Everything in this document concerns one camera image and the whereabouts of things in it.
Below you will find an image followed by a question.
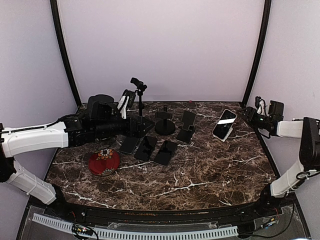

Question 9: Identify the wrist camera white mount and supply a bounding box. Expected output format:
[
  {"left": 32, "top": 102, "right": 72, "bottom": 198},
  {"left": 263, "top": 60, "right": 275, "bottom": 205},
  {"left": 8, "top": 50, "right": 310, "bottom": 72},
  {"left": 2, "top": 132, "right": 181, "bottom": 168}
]
[
  {"left": 254, "top": 96, "right": 267, "bottom": 116},
  {"left": 117, "top": 89, "right": 136, "bottom": 119}
]

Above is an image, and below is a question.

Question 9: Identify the red floral plate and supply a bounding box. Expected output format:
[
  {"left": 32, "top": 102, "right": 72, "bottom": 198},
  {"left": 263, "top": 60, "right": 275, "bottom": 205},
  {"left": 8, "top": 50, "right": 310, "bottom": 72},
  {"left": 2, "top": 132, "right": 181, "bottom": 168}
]
[{"left": 87, "top": 148, "right": 121, "bottom": 177}]

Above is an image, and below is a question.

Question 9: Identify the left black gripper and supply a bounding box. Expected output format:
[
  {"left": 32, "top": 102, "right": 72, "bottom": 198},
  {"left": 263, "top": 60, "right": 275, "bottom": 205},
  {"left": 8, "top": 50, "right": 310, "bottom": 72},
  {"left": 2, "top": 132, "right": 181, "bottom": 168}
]
[{"left": 93, "top": 114, "right": 156, "bottom": 139}]

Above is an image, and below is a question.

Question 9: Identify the short black round-base stand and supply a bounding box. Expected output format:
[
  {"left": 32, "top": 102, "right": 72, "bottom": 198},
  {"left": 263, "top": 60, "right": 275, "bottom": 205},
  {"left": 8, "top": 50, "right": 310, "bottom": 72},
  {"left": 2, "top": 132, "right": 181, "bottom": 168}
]
[{"left": 154, "top": 105, "right": 176, "bottom": 136}]

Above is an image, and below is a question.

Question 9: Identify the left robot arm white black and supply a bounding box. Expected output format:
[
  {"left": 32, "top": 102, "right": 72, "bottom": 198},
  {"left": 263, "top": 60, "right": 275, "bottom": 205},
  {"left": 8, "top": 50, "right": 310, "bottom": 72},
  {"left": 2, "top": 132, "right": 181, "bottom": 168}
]
[{"left": 0, "top": 91, "right": 155, "bottom": 218}]

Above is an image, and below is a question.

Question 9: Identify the black frame post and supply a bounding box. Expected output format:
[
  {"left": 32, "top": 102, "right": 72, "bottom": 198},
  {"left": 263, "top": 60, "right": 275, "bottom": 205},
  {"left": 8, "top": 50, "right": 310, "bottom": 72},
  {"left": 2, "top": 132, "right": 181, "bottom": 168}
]
[
  {"left": 49, "top": 0, "right": 82, "bottom": 108},
  {"left": 240, "top": 0, "right": 272, "bottom": 107}
]

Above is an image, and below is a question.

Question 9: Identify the black smartphone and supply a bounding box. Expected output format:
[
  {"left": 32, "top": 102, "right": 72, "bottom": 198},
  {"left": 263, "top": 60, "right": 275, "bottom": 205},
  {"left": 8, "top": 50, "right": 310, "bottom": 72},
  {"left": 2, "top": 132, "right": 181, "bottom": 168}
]
[
  {"left": 134, "top": 136, "right": 158, "bottom": 162},
  {"left": 153, "top": 140, "right": 178, "bottom": 167}
]

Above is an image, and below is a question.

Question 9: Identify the white-cased smartphone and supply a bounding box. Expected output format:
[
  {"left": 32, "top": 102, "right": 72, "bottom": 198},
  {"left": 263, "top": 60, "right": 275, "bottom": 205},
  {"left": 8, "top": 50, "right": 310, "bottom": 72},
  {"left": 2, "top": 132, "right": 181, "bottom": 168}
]
[{"left": 212, "top": 109, "right": 237, "bottom": 141}]

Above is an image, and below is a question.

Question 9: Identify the black folding phone stand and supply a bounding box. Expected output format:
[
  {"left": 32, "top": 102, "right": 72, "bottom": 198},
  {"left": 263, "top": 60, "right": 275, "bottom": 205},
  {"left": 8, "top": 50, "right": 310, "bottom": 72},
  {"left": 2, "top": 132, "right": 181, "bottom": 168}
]
[{"left": 176, "top": 110, "right": 196, "bottom": 144}]

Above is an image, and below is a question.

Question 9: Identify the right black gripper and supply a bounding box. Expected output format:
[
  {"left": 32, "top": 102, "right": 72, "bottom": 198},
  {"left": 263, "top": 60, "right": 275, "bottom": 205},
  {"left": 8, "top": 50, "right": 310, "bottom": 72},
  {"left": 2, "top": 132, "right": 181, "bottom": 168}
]
[{"left": 237, "top": 106, "right": 273, "bottom": 130}]

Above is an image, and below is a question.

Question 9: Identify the large blue-edged smartphone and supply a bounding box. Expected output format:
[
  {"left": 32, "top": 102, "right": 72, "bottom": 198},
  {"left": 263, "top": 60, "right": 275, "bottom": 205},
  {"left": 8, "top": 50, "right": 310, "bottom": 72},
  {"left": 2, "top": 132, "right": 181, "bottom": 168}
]
[{"left": 119, "top": 137, "right": 140, "bottom": 155}]

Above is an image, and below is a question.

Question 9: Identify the white slotted cable duct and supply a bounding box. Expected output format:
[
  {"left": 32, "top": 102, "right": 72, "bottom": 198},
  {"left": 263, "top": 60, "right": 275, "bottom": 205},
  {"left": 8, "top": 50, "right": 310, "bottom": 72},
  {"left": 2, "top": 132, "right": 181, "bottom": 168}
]
[{"left": 32, "top": 212, "right": 238, "bottom": 240}]

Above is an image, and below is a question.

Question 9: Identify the tall black clamp phone stand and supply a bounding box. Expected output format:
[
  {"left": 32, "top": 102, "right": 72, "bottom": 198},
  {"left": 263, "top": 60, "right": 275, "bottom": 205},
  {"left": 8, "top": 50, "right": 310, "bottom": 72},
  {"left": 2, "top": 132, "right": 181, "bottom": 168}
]
[{"left": 130, "top": 77, "right": 148, "bottom": 117}]

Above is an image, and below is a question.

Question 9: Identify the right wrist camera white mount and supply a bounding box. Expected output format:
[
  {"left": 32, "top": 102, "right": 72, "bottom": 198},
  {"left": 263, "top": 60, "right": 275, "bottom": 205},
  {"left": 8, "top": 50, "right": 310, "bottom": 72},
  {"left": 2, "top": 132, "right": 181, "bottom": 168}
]
[{"left": 254, "top": 96, "right": 267, "bottom": 116}]

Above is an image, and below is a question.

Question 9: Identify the left black frame post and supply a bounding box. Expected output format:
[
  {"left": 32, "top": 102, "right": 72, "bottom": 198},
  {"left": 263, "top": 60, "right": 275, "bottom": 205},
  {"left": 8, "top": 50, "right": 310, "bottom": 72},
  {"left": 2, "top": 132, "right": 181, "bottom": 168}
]
[{"left": 49, "top": 0, "right": 82, "bottom": 108}]

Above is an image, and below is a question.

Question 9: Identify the white phone stand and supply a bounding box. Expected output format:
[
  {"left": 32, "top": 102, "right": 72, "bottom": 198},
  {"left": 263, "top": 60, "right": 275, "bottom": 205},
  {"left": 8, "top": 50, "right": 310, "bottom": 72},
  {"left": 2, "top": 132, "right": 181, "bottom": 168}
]
[{"left": 221, "top": 127, "right": 233, "bottom": 142}]

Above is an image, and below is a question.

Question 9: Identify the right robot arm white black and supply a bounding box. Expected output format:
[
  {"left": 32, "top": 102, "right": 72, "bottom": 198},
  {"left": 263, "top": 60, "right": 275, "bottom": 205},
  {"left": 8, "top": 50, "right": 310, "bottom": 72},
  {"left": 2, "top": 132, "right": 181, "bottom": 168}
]
[{"left": 239, "top": 97, "right": 320, "bottom": 217}]

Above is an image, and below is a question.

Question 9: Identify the right black frame post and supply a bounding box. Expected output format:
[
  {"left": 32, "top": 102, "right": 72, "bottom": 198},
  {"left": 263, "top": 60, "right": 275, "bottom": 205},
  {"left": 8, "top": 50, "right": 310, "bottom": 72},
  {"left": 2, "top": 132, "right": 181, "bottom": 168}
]
[{"left": 240, "top": 0, "right": 272, "bottom": 107}]

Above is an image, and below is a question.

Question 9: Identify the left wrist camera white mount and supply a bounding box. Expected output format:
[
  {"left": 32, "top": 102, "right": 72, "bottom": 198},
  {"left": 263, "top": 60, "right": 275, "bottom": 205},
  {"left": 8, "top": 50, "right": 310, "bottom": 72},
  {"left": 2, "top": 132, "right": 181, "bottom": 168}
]
[{"left": 117, "top": 89, "right": 136, "bottom": 119}]

